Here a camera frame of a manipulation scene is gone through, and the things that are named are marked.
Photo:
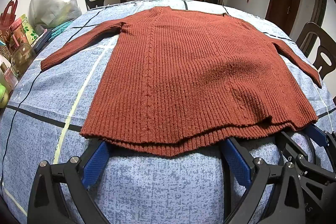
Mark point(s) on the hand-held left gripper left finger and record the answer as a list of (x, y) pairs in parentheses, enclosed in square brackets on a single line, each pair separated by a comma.
[(95, 163)]

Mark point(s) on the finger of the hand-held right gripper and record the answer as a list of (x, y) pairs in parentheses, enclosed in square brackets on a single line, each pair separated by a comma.
[(317, 134), (291, 146)]

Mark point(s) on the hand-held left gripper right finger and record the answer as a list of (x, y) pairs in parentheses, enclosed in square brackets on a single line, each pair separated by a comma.
[(236, 158)]

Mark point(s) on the rust knit sweater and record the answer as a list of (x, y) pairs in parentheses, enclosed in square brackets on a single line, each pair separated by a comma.
[(183, 69)]

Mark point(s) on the blue checked tablecloth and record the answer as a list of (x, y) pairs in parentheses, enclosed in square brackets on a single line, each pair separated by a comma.
[(157, 187)]

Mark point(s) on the light green round container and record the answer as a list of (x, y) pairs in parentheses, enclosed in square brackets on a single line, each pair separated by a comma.
[(3, 96)]

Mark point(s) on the narrow brown door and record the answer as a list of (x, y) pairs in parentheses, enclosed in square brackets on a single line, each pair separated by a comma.
[(319, 8)]

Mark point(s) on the pale cosmetic box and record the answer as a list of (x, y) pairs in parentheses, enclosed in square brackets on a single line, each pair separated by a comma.
[(6, 74)]

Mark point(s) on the glass jar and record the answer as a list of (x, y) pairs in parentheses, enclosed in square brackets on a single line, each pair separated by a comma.
[(23, 56)]

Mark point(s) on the teal crochet mat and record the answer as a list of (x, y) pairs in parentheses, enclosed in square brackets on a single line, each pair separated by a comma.
[(59, 29)]

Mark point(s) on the green leaf printed bag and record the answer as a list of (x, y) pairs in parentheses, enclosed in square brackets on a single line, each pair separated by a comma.
[(30, 32)]

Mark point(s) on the pink gift bag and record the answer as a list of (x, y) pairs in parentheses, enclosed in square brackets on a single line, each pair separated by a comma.
[(18, 35)]

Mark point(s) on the white plastic bag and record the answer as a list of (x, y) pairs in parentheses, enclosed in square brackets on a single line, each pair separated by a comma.
[(52, 3)]

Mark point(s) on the red gift bag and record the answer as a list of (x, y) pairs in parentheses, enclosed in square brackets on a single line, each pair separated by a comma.
[(8, 19)]

